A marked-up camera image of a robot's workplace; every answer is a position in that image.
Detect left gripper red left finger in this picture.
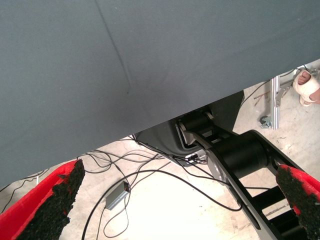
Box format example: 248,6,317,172
0,159,86,240

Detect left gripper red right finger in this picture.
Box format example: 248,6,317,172
275,163,320,240

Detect grey robot base shell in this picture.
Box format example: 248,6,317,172
134,90,245,157

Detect grey caster wheel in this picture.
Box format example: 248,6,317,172
259,116,273,130

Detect grey power adapter box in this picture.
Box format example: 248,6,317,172
104,181,131,211

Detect aluminium profile leg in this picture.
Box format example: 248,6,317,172
269,76,281,130

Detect person foot in beige sandal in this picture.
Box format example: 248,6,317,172
292,69,320,107

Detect dark grey table cloth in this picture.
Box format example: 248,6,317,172
0,0,320,190

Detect black robot torso frame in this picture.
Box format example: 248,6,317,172
176,112,308,240

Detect long black floor cable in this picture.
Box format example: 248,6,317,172
81,169,243,240

